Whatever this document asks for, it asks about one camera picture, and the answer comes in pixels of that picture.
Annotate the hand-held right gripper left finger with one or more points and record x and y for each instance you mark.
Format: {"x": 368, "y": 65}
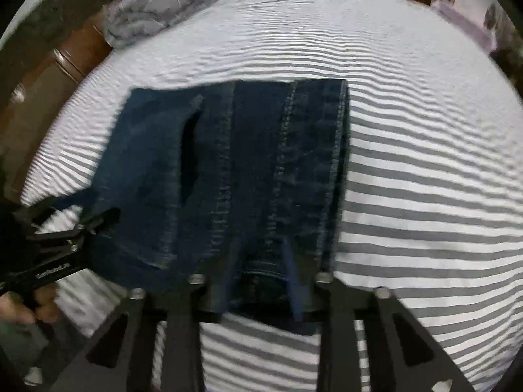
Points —
{"x": 224, "y": 298}

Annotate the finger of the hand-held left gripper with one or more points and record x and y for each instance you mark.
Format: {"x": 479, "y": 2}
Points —
{"x": 98, "y": 220}
{"x": 61, "y": 202}

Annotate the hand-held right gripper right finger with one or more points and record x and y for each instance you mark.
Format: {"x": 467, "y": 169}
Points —
{"x": 295, "y": 290}

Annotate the dark blue denim pants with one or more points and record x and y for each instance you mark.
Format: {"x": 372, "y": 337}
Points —
{"x": 253, "y": 171}

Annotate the person's left hand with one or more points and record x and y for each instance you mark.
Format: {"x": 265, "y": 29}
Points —
{"x": 28, "y": 306}

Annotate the grey white striped bed sheet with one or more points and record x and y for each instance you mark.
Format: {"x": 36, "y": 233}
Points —
{"x": 408, "y": 171}

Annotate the grey crumpled blanket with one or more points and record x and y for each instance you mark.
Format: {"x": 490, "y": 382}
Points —
{"x": 155, "y": 8}

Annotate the light purple cloth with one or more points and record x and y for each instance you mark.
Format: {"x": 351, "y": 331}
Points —
{"x": 461, "y": 20}

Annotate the brown wooden bed frame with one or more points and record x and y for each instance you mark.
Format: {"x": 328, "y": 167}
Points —
{"x": 41, "y": 110}

